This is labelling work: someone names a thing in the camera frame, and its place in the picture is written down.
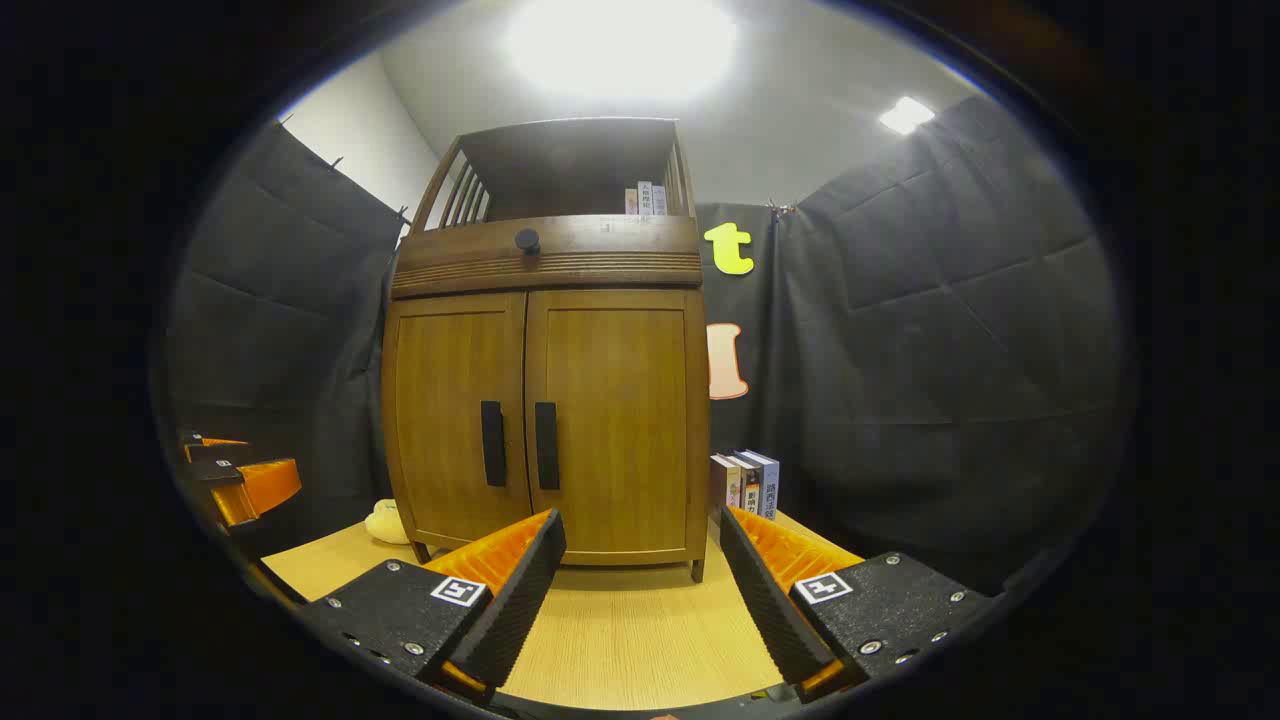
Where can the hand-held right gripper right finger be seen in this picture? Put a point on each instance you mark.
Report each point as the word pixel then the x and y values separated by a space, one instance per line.
pixel 765 610

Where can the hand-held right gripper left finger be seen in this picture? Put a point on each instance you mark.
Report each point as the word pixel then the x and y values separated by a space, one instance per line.
pixel 520 600

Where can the wooden cabinet drawer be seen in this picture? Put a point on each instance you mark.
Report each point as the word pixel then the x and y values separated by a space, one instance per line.
pixel 620 250

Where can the brown white book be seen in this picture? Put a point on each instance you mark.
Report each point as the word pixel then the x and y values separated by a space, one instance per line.
pixel 722 485

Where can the dark orange book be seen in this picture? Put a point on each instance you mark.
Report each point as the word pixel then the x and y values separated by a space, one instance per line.
pixel 750 490

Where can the wooden shoe cabinet door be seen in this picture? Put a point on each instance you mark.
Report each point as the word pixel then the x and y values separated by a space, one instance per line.
pixel 630 420
pixel 440 420

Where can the grey white book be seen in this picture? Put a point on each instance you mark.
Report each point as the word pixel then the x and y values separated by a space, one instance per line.
pixel 770 485

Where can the small ceiling light panel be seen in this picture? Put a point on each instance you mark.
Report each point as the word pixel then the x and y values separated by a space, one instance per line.
pixel 906 115

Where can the cream plush toy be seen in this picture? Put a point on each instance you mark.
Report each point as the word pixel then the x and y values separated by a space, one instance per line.
pixel 387 522

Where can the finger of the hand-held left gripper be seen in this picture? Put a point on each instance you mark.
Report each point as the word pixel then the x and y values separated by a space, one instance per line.
pixel 265 485
pixel 205 440

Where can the black backdrop cloth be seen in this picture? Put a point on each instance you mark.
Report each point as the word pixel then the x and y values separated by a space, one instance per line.
pixel 950 350

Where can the black round drawer knob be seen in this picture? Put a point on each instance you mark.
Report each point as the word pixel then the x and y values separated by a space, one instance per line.
pixel 527 240

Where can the large ceiling light panel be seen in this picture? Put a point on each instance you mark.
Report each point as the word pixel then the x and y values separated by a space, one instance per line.
pixel 620 45

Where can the wooden double-door shoe cabinet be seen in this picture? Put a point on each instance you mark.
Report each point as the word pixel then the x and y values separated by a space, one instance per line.
pixel 600 265

